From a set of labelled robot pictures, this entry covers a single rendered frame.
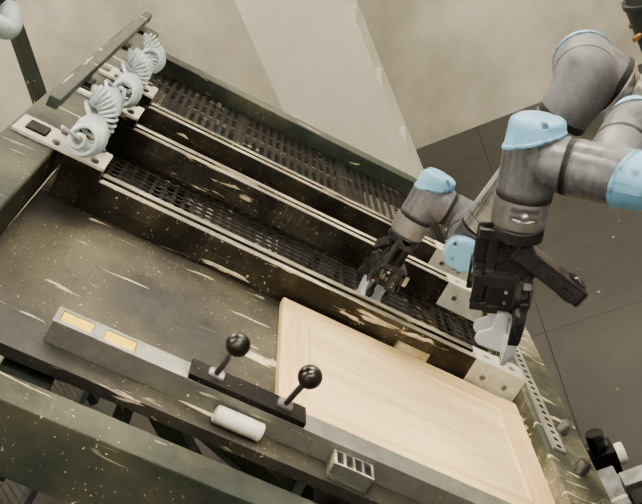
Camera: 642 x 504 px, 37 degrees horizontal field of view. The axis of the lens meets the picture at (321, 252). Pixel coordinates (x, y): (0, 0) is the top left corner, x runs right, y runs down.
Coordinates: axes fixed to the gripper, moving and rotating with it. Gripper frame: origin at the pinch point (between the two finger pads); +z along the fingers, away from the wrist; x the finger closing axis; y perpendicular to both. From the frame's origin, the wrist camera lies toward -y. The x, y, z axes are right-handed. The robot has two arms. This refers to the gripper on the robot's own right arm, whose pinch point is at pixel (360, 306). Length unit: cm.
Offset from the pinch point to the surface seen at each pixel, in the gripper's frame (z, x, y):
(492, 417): 0.5, 29.8, 23.6
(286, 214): -1.8, -20.2, -30.0
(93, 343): -1, -50, 63
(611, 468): 0, 58, 24
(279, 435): 0, -18, 63
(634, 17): -89, 155, -375
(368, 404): 0.3, -0.4, 41.4
